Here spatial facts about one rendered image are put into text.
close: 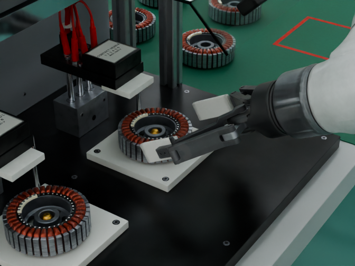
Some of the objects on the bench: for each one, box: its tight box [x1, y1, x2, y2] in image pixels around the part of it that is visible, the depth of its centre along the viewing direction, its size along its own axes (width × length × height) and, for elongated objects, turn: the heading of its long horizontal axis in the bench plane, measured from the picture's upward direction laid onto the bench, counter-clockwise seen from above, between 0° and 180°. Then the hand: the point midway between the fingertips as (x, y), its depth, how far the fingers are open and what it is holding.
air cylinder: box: [53, 81, 109, 138], centre depth 124 cm, size 5×8×6 cm
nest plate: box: [87, 127, 213, 192], centre depth 118 cm, size 15×15×1 cm
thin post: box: [32, 135, 40, 189], centre depth 107 cm, size 2×2×10 cm
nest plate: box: [0, 184, 128, 266], centre depth 101 cm, size 15×15×1 cm
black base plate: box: [0, 71, 340, 266], centre depth 111 cm, size 47×64×2 cm
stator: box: [118, 107, 192, 164], centre depth 117 cm, size 11×11×4 cm
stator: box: [2, 185, 91, 257], centre depth 100 cm, size 11×11×4 cm
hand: (177, 130), depth 114 cm, fingers open, 13 cm apart
